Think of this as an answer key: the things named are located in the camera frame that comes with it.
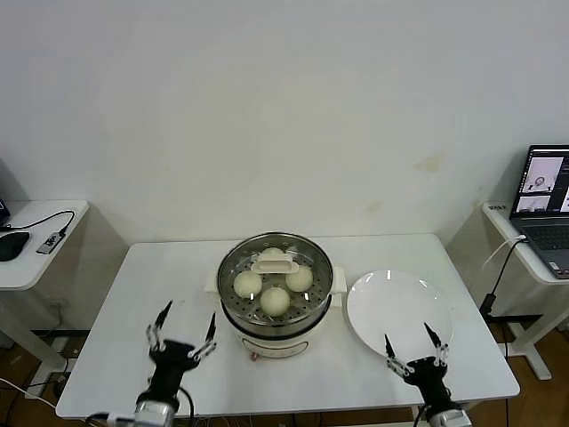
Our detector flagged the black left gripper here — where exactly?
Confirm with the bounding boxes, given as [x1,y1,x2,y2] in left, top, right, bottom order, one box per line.
[146,300,220,400]

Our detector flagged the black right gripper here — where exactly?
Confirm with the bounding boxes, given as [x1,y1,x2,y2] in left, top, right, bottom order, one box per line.
[383,322,455,409]

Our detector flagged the round glass pot lid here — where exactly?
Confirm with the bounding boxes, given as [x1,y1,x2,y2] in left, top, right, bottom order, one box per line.
[217,231,333,328]

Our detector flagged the steel perforated steamer basket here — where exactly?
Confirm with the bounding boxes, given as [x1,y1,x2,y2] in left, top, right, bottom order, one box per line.
[216,230,333,329]

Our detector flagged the round white plate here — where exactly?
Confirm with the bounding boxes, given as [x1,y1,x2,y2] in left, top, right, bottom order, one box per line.
[345,269,455,365]

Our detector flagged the white electric cooker base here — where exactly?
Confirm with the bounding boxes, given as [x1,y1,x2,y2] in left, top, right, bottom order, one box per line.
[203,265,347,362]

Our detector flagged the white floor power strip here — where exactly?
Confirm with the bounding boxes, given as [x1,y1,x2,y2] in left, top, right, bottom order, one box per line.
[24,372,70,399]

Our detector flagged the white side table with sticker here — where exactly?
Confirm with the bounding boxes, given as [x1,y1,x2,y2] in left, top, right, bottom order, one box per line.
[482,202,569,382]

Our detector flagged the grey usb hub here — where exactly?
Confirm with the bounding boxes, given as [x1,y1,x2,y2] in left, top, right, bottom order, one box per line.
[35,230,63,256]

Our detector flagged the white side table with mouse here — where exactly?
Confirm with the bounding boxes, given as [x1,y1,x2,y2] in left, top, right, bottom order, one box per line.
[0,198,92,370]

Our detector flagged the grey open laptop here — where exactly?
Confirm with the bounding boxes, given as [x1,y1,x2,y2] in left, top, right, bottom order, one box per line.
[509,142,569,280]

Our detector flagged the black computer mouse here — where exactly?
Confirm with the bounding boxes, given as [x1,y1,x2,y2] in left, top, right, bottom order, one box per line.
[0,230,30,262]

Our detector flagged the black power adapter cable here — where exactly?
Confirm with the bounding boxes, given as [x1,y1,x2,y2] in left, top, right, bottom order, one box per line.
[478,239,528,357]

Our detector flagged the white laptop cable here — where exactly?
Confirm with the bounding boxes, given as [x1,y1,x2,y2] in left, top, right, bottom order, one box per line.
[482,234,528,272]

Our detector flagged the black usb hub cable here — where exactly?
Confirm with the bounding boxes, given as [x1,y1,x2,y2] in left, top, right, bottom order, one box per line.
[0,210,76,239]

